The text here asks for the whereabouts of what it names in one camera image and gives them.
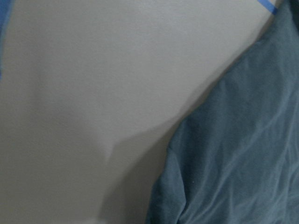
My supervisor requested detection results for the black graphic t-shirt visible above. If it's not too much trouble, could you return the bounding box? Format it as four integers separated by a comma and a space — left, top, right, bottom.
146, 0, 299, 224

